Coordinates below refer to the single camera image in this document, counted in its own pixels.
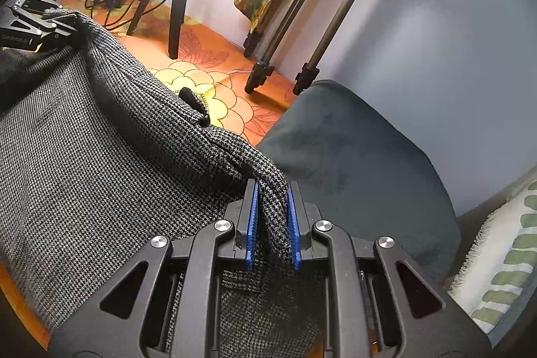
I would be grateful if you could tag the silver tripod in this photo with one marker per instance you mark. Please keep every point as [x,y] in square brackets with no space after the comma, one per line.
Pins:
[335,18]

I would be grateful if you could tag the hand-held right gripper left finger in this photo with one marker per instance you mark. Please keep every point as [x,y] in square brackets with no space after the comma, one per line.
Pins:
[251,223]

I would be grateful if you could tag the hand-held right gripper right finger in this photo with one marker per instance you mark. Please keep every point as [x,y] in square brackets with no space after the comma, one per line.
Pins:
[292,228]

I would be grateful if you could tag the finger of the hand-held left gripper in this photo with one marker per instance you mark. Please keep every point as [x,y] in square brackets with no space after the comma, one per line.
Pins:
[37,0]
[54,31]

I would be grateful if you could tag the green striped white pillow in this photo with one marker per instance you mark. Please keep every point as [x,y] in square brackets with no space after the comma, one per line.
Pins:
[499,257]

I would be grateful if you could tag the grey houndstooth pants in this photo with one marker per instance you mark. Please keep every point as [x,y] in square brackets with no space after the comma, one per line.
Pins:
[105,173]

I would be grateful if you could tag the orange floral bedsheet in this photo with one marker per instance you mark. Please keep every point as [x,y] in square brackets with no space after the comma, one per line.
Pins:
[201,64]

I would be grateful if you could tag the dark green cloth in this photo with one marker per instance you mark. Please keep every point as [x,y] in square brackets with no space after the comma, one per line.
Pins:
[356,156]

